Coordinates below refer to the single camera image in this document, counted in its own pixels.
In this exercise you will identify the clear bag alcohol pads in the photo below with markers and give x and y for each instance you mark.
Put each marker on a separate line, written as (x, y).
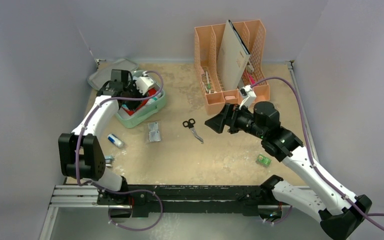
(154, 134)

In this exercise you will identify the blue white stapler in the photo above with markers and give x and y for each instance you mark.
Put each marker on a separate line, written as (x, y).
(109, 159)

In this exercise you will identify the beige folder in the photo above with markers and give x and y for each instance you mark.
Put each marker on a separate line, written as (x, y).
(233, 56)

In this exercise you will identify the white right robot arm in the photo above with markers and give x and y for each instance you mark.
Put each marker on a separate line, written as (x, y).
(338, 210)

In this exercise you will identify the pink item in organizer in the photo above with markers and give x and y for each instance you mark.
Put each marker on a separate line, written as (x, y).
(252, 80)

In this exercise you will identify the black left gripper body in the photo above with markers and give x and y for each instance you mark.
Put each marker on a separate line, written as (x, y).
(133, 92)

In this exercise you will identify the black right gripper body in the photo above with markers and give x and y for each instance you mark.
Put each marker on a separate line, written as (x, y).
(229, 118)

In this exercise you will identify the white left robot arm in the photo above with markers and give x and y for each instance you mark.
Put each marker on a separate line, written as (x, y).
(81, 156)

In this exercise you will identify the black handled scissors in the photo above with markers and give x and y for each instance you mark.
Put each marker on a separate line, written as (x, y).
(190, 124)

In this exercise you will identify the small white blue tube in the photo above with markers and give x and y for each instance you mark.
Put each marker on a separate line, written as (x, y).
(115, 141)

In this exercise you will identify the red first aid pouch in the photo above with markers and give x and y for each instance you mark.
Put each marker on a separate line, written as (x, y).
(134, 107)

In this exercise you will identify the small white bottle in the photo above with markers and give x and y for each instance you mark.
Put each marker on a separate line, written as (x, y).
(154, 99)

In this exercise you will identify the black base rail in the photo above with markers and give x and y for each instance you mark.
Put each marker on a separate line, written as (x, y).
(247, 200)

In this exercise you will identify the peach desk file organizer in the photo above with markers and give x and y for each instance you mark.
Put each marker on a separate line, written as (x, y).
(207, 40)

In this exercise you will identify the small green box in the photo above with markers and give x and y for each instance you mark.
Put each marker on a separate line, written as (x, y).
(263, 160)

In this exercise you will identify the green medicine case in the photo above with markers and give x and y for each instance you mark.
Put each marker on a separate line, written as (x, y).
(126, 115)

